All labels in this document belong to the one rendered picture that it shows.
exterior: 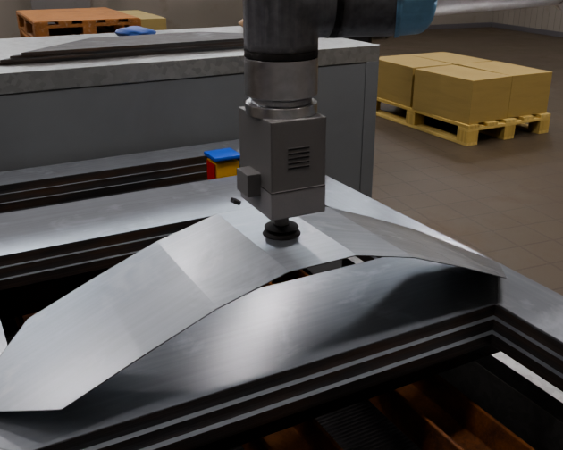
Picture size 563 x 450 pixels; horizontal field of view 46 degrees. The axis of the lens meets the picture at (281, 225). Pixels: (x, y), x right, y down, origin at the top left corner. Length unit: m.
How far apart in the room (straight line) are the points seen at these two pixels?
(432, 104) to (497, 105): 0.46
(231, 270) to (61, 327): 0.19
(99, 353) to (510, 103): 4.68
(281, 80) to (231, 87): 0.92
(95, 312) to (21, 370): 0.09
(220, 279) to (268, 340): 0.12
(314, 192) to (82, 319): 0.28
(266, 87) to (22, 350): 0.37
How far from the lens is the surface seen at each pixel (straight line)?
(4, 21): 10.43
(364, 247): 0.73
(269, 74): 0.66
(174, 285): 0.70
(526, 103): 5.29
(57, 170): 1.42
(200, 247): 0.75
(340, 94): 1.73
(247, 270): 0.68
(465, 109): 4.91
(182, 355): 0.75
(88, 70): 1.47
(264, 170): 0.69
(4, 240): 1.10
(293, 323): 0.80
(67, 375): 0.67
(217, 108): 1.57
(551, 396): 1.06
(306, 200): 0.70
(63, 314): 0.76
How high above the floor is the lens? 1.27
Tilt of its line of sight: 22 degrees down
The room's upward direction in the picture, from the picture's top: straight up
